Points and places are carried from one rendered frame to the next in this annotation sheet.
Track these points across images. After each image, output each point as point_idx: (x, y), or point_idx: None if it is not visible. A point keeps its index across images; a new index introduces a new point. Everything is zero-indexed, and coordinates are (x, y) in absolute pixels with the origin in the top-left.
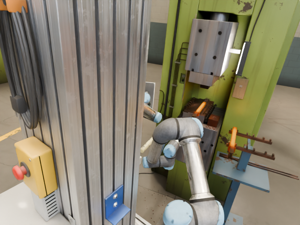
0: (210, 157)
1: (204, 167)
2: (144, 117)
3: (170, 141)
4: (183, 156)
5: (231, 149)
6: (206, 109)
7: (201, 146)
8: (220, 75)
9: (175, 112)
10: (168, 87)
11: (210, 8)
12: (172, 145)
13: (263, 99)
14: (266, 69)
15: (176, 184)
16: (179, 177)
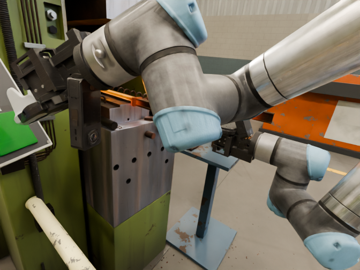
0: (172, 165)
1: (168, 187)
2: (231, 119)
3: (286, 144)
4: (138, 201)
5: (264, 111)
6: (130, 91)
7: (161, 158)
8: None
9: (61, 130)
10: (13, 55)
11: None
12: (309, 144)
13: None
14: None
15: (134, 259)
16: (136, 244)
